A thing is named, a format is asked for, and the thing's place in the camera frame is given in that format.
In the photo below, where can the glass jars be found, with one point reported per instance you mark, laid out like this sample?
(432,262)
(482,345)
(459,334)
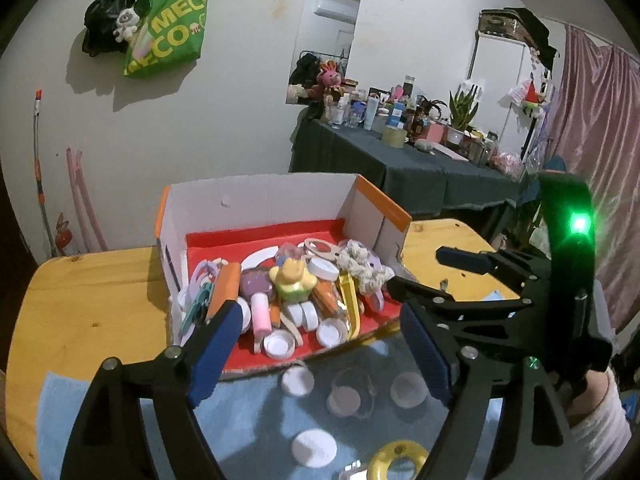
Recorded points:
(482,147)

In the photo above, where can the yellow plastic clip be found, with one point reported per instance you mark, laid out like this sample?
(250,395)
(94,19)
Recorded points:
(350,305)

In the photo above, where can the pink plastic hanger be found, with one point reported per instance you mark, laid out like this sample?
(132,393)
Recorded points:
(82,200)

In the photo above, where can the orange carrot toy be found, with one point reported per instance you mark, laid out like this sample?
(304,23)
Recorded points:
(327,297)

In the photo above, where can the white paper box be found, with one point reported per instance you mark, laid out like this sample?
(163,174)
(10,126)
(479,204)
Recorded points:
(445,151)

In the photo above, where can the pile of white caps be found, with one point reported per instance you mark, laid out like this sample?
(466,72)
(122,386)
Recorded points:
(280,345)

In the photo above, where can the light blue towel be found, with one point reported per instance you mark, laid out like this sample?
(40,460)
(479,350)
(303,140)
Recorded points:
(250,425)

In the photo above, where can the small clear plastic case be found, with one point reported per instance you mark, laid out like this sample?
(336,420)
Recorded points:
(352,471)

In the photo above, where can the white refrigerator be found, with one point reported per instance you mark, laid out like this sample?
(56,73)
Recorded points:
(500,90)

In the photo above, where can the black bag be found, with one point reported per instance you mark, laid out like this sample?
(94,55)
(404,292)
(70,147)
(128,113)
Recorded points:
(100,20)

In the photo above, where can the orange tube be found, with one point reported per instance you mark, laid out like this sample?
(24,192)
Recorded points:
(225,285)

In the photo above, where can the white curved plastic piece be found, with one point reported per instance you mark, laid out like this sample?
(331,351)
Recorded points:
(260,256)

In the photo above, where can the large white lid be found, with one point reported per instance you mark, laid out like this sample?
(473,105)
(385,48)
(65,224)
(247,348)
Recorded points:
(312,447)

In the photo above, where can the white plush toy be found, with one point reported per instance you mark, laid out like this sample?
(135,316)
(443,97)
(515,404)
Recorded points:
(126,22)

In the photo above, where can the person's right forearm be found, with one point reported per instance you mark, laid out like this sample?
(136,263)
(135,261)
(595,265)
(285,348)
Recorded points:
(600,430)

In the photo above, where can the purple plastic toy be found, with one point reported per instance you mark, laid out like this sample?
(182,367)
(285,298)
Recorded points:
(255,282)

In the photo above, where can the pink rabbit plush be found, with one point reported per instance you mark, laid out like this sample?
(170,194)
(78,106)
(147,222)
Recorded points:
(331,77)

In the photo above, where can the pink curtain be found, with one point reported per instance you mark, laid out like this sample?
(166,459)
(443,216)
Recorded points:
(600,125)

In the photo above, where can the dark suitcase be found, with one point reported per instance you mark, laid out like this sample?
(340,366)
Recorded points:
(505,22)

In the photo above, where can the hanging colourful toy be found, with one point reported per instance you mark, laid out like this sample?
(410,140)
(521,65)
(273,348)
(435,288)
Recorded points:
(530,95)

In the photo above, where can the white fluffy scrunchie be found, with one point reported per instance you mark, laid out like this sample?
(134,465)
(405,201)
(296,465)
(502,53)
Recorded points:
(360,270)

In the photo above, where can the rabbit wall sticker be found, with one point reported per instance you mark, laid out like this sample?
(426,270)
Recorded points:
(62,235)

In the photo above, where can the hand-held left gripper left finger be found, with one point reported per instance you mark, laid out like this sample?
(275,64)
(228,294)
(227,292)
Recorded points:
(215,355)

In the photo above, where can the potted green plant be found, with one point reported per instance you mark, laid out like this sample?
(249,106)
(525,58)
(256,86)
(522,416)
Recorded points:
(462,107)

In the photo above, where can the orange striped stick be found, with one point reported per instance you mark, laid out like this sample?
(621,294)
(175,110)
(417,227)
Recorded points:
(37,150)

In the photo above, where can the wall mirror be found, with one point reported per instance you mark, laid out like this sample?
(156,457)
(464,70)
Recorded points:
(330,35)

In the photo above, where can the pink tube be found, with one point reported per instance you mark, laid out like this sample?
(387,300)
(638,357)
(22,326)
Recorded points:
(260,317)

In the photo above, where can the green shopping bag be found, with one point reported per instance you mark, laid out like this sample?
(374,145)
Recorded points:
(170,30)

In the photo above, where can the pink and white bag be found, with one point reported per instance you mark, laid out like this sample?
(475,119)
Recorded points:
(507,162)

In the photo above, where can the yellow duck in green cup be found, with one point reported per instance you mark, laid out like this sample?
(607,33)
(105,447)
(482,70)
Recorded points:
(292,277)

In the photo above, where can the teal plastic clip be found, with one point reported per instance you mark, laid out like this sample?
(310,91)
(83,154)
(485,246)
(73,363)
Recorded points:
(195,310)

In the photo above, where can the white round jar lid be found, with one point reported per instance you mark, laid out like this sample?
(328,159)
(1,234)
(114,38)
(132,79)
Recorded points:
(344,401)
(406,389)
(297,380)

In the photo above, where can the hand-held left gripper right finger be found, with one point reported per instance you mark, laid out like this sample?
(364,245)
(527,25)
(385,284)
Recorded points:
(425,355)

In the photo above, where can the dark green tablecloth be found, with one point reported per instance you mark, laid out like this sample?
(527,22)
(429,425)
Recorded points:
(350,160)

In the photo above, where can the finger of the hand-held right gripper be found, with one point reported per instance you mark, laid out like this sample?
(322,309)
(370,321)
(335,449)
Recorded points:
(480,320)
(465,260)

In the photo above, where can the orange and white cardboard box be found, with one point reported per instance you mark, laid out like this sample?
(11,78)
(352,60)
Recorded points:
(260,205)

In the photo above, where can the row of cosmetic bottles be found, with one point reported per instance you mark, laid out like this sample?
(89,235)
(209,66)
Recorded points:
(371,112)

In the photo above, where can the blue garment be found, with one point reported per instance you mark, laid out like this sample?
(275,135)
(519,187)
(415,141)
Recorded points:
(555,163)

